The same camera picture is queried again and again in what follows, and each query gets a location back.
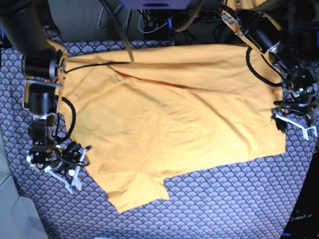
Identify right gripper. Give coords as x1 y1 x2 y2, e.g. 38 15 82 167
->
26 141 91 194

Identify blue fan-patterned table cloth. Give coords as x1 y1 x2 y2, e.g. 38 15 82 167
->
0 48 316 239

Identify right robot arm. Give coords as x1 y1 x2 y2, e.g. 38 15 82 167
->
0 0 89 193

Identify black OpenArm box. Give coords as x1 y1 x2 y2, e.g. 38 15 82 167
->
282 152 319 239

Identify blue box overhead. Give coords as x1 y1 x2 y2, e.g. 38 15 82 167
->
121 0 190 9

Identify blue handled clamp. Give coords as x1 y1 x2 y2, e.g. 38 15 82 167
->
167 17 173 42

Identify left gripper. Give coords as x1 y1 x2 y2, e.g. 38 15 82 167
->
271 100 318 139

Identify white bin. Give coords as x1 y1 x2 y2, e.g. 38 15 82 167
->
0 140 48 239

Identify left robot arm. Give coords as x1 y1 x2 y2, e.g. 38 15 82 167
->
218 0 319 140

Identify yellow T-shirt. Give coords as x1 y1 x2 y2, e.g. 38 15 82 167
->
63 44 286 213

